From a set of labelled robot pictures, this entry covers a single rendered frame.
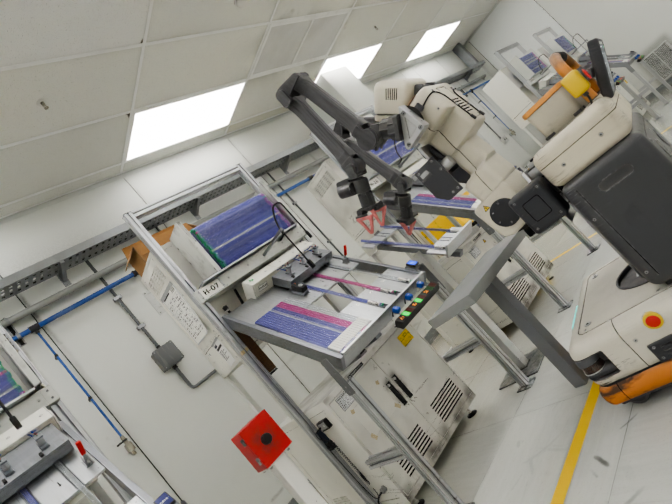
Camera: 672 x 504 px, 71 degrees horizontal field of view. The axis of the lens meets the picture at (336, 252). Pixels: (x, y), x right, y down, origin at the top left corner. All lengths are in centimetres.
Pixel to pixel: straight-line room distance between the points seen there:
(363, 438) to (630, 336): 113
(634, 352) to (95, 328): 324
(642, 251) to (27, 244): 374
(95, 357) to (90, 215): 118
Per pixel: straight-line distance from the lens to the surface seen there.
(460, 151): 177
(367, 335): 195
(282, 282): 237
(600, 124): 149
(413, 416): 234
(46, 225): 416
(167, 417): 362
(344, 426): 214
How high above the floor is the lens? 86
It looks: 6 degrees up
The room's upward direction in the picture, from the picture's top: 42 degrees counter-clockwise
